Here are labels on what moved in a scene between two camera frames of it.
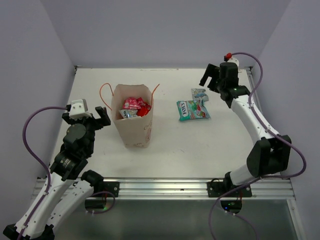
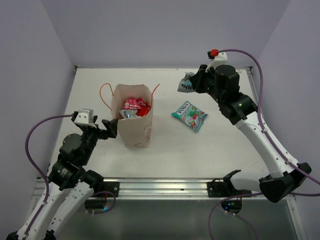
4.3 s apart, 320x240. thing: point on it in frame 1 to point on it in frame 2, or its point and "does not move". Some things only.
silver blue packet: (128, 113) does not move
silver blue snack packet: (199, 94) to (185, 85)
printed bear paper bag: (136, 131) does not move
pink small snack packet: (141, 101) does not move
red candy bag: (144, 110) does not move
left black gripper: (103, 120) to (110, 125)
